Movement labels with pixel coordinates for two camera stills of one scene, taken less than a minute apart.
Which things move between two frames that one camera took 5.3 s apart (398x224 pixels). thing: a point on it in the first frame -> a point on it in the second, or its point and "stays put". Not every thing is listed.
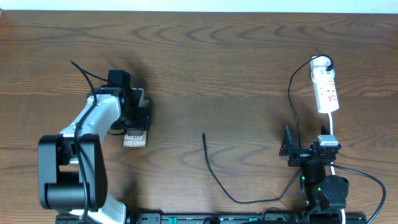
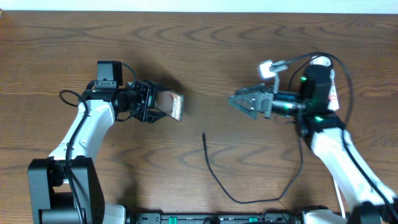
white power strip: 326,96 stays put
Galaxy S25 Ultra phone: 137,138 -> 171,103
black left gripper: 143,120 -> 150,88
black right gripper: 288,149 -> 243,96
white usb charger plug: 318,65 stays put
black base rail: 272,218 stays put
